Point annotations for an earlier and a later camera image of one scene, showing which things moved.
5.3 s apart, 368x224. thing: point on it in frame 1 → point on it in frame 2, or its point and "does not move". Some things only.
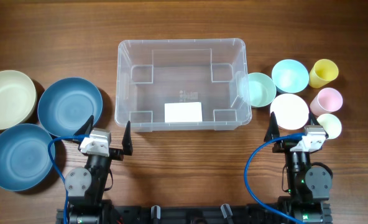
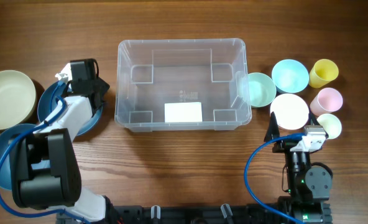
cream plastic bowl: [10, 99] does not move
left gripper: [117, 154] → [104, 85]
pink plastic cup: [328, 100] does not move
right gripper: [273, 132] does not move
